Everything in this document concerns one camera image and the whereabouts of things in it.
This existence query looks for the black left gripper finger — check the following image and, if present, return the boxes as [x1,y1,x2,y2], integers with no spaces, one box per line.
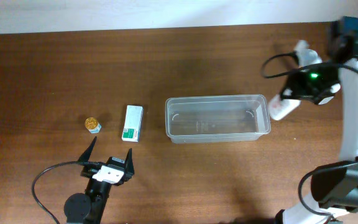
[125,148,135,175]
[78,136,97,162]

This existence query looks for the white squeeze bottle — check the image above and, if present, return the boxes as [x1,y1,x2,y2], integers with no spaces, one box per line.
[268,95,301,121]

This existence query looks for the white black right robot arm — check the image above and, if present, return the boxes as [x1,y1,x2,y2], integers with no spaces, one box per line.
[269,16,358,223]

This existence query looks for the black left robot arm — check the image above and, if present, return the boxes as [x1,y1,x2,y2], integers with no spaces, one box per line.
[64,139,135,224]

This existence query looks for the clear plastic container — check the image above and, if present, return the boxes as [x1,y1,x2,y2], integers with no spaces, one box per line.
[165,95,271,144]

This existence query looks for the small gold lid jar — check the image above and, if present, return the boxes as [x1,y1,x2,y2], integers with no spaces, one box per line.
[85,117,101,134]

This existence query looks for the white green Panadol box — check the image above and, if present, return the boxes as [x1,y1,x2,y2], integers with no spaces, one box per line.
[122,105,144,142]

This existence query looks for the black left camera cable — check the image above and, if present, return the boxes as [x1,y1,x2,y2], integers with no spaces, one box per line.
[31,160,105,224]

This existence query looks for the black camera cable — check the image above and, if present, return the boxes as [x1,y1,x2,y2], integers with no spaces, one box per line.
[31,160,105,224]
[260,52,358,94]

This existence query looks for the black right camera cable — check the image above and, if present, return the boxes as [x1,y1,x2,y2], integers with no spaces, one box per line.
[260,52,358,94]

